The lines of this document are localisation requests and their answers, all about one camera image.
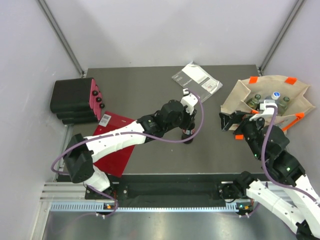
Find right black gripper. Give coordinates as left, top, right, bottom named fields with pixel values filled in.
left=218, top=110, right=267, bottom=160

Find cola glass bottle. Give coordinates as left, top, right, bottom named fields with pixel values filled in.
left=181, top=121, right=196, bottom=140

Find clear glass bottle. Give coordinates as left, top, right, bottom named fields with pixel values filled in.
left=246, top=94, right=261, bottom=110
left=277, top=96, right=290, bottom=116

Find blue label water bottle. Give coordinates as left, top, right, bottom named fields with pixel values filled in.
left=265, top=91, right=281, bottom=103

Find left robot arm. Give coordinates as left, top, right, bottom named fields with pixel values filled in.
left=63, top=96, right=198, bottom=199

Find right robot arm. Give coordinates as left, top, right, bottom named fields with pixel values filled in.
left=219, top=110, right=320, bottom=240

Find white booklet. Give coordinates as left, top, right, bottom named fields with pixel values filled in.
left=171, top=61, right=223, bottom=103

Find red folder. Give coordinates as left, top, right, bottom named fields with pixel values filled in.
left=93, top=111, right=135, bottom=178

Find black mounting base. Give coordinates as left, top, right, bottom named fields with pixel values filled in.
left=84, top=172, right=251, bottom=208

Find black pink case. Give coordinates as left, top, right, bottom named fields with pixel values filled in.
left=49, top=77, right=105, bottom=125

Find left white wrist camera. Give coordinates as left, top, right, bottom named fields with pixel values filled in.
left=180, top=88, right=198, bottom=116

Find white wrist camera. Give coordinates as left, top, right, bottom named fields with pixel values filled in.
left=180, top=88, right=198, bottom=116
left=249, top=99, right=278, bottom=121

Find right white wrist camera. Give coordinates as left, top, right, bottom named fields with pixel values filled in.
left=249, top=99, right=278, bottom=121

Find canvas bag orange handles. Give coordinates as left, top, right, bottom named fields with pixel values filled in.
left=220, top=75, right=315, bottom=133

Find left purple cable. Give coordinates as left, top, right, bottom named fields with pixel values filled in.
left=50, top=89, right=205, bottom=217

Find left aluminium frame post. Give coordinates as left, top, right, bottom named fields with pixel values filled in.
left=36, top=0, right=85, bottom=77

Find aluminium frame post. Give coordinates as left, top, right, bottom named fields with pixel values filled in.
left=36, top=0, right=85, bottom=77
left=257, top=0, right=307, bottom=76

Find right aluminium frame post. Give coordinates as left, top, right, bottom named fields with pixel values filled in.
left=257, top=0, right=307, bottom=76

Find slotted cable duct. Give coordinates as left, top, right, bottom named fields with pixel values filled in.
left=50, top=201, right=253, bottom=213

